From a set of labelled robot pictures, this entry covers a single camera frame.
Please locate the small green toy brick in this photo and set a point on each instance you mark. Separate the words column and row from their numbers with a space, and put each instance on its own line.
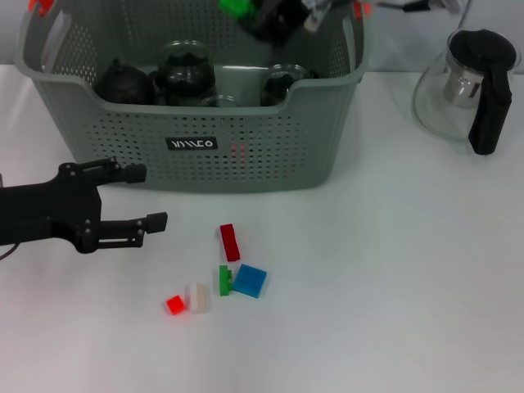
column 223, row 281

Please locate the blue square toy brick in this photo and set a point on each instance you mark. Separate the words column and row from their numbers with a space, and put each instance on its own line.
column 250, row 281

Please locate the grey-green perforated storage basket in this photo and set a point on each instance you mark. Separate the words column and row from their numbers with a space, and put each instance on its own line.
column 123, row 163

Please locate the long dark red brick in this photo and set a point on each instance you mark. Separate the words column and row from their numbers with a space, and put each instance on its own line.
column 230, row 243

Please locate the glass teacup black sleeve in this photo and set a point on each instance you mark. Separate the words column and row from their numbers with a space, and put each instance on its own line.
column 225, row 101
column 180, row 93
column 274, row 86

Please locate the small black clay teapot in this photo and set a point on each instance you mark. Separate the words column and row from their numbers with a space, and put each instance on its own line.
column 123, row 84

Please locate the glass jar dark lid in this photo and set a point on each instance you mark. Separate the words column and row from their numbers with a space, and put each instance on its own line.
column 186, row 61

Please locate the translucent white toy brick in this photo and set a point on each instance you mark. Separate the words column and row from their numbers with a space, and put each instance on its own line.
column 199, row 298

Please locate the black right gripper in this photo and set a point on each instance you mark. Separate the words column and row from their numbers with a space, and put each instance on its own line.
column 274, row 20

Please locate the small red toy brick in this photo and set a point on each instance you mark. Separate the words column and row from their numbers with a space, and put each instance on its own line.
column 176, row 305

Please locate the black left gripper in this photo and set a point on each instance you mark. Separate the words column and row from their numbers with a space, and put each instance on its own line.
column 53, row 213

